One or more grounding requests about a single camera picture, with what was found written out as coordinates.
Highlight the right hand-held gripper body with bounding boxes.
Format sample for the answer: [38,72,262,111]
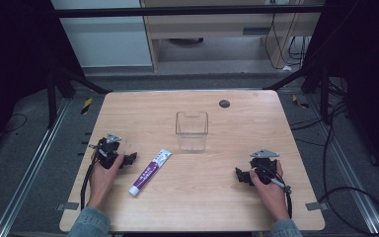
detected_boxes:
[249,148,281,187]

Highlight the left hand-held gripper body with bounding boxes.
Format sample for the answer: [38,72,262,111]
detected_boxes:
[89,132,127,170]

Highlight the purple and white toothpaste tube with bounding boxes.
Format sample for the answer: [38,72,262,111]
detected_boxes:
[127,147,174,198]

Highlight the clear plastic container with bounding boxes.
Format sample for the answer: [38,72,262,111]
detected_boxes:
[175,111,210,153]

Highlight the person's left hand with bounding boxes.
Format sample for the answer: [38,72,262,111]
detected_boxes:
[86,153,126,211]

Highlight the person's right hand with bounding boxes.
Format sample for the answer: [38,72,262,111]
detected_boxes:
[249,160,291,222]

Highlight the yellow and black tape strip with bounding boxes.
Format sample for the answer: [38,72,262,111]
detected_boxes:
[80,97,94,116]
[291,94,310,110]

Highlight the grey tape patch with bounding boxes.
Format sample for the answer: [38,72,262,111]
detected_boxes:
[56,201,80,212]
[305,201,329,212]

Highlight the white cabinet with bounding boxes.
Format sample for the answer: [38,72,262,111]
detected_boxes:
[50,0,154,69]

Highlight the light wooden desk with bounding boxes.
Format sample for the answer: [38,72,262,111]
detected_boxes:
[139,0,326,74]

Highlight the left hand-held gripper black cable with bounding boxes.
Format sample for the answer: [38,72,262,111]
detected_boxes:
[79,144,104,211]

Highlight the hand-held gripper black cable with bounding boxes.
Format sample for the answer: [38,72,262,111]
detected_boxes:
[258,163,294,220]
[79,144,104,211]

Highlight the right hand-held gripper black cable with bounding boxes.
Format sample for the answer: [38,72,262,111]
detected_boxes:
[258,163,294,220]

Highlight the metal floor rail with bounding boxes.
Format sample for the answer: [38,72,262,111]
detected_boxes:
[306,95,379,235]
[0,98,71,237]

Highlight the black frame stand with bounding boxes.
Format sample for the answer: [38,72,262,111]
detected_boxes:
[45,63,113,130]
[263,62,346,125]

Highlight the long black floor cable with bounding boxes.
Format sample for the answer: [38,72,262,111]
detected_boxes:
[318,102,379,237]

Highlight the thin black floor cable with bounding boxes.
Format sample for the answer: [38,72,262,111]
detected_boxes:
[0,113,28,136]

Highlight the hanging black cables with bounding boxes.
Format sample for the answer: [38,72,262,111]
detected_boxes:
[264,12,312,71]

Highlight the black horizontal frame bar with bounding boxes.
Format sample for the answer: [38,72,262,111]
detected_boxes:
[52,4,326,19]

